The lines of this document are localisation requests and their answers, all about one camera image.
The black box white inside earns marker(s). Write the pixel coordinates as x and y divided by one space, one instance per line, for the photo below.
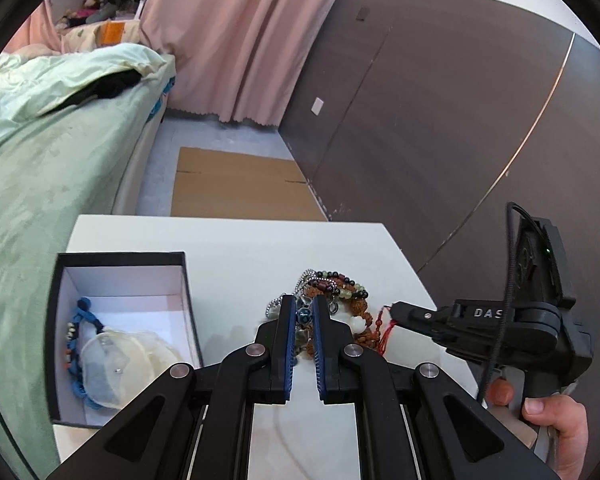
125 280

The person's right hand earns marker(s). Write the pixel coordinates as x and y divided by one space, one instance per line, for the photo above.
562 425

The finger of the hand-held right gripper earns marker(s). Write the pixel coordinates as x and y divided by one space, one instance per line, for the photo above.
420 316

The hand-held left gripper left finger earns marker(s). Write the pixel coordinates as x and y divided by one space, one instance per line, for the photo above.
289 360

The white wall socket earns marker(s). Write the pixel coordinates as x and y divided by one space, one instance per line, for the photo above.
318 106

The wide pink curtain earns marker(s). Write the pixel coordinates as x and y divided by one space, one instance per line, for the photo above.
240 40

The light green quilt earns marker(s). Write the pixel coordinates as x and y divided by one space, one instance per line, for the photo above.
65 77

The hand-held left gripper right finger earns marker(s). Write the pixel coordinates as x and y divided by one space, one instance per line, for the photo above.
319 360

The flat brown cardboard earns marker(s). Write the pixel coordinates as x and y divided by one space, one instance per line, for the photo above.
240 185

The dark wall switch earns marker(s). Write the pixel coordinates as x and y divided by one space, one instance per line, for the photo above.
362 14

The pile of plush toys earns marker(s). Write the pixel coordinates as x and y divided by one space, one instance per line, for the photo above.
92 10

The pillow with orange patch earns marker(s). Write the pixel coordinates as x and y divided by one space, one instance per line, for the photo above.
100 34

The narrow pink curtain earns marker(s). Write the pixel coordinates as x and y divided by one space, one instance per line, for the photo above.
42 27

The green bed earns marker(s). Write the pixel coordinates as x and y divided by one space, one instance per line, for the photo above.
35 200

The black cloth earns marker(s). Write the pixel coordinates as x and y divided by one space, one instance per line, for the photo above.
110 85

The white organza pouch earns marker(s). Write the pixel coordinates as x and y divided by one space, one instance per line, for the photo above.
125 365

